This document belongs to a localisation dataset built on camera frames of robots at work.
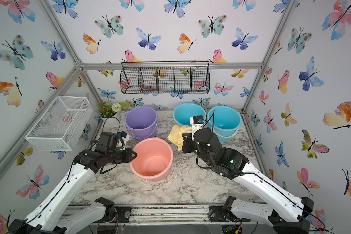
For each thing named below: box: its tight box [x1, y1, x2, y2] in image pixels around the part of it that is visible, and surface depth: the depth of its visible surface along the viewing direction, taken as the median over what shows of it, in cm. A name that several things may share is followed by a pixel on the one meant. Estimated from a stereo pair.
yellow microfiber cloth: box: [167, 124, 193, 152], surface depth 66 cm
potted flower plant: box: [96, 100, 122, 121], surface depth 103 cm
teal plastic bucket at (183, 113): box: [173, 103, 207, 127], surface depth 101 cm
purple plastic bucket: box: [124, 105, 159, 141], surface depth 95 cm
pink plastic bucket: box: [129, 137, 174, 182], surface depth 77 cm
